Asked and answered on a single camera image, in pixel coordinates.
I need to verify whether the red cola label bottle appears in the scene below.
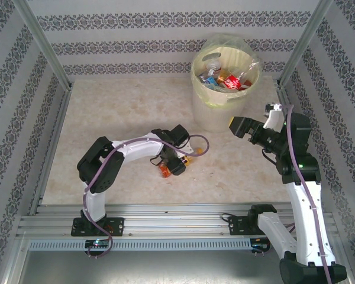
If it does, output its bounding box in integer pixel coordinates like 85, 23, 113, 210
224, 74, 241, 92

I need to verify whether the clear bottle white cap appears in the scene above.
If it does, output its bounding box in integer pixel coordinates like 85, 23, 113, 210
206, 58, 223, 75

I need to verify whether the cream plastic bin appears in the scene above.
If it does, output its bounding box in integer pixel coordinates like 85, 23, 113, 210
191, 49, 261, 134

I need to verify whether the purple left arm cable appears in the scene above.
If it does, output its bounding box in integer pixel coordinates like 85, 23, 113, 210
82, 134, 210, 260

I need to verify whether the aluminium right side rail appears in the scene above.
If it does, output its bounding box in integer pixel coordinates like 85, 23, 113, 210
276, 84, 335, 216

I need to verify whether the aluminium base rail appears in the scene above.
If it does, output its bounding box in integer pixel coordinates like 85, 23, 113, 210
16, 202, 337, 239

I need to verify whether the grey slotted cable duct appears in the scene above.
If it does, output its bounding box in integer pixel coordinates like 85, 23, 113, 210
28, 238, 272, 252

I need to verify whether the aluminium right frame post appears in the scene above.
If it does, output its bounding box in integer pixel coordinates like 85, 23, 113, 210
278, 0, 334, 87

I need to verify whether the aluminium frame post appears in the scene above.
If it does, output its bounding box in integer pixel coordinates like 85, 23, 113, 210
278, 0, 334, 87
11, 0, 75, 91

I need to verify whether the aluminium left side rail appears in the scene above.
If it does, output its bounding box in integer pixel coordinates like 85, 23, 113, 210
28, 84, 75, 215

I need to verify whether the aluminium left frame post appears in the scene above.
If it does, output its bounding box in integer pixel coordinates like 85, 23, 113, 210
11, 0, 75, 91

